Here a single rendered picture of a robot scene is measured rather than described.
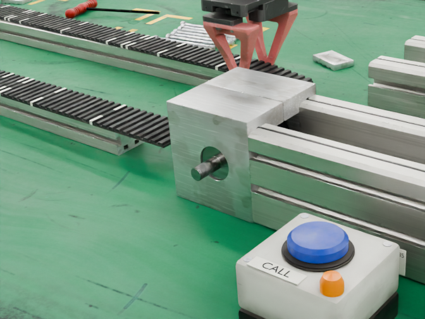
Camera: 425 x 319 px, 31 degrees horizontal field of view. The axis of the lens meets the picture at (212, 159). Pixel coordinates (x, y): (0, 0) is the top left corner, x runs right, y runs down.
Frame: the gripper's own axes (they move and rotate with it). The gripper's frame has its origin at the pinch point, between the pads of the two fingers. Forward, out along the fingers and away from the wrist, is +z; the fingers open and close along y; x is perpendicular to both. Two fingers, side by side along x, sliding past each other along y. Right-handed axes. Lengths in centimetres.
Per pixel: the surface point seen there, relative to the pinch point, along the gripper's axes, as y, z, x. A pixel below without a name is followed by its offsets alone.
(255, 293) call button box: -35.6, -0.2, -27.9
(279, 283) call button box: -35.6, -1.7, -29.9
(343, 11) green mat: 34.2, 2.5, 9.0
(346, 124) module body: -16.4, -4.0, -22.8
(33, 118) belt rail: -20.6, 2.5, 15.9
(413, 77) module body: -4.7, -4.5, -22.9
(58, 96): -18.3, 0.2, 13.7
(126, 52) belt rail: -1.7, 0.8, 20.0
